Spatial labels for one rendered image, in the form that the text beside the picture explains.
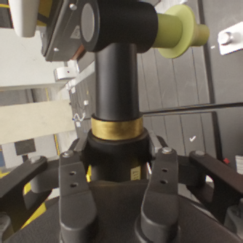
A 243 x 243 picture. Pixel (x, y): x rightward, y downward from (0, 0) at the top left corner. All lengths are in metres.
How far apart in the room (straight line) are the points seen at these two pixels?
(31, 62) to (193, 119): 4.37
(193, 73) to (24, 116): 4.24
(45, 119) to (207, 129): 4.26
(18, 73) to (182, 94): 4.28
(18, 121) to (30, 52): 1.56
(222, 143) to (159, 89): 0.12
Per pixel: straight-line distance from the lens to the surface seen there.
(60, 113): 4.46
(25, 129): 4.39
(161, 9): 0.33
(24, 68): 4.48
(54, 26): 0.49
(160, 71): 0.29
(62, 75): 0.99
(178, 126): 0.28
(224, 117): 0.25
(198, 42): 0.18
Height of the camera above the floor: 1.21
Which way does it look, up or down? 30 degrees down
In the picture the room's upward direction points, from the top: 102 degrees counter-clockwise
